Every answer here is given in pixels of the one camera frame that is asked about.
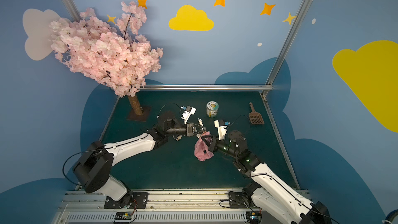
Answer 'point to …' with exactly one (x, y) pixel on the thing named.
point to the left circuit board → (123, 215)
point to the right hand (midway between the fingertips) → (204, 136)
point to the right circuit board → (252, 217)
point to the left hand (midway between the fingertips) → (207, 127)
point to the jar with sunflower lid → (212, 109)
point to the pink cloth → (201, 148)
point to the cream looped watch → (179, 137)
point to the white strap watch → (199, 135)
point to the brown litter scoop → (255, 117)
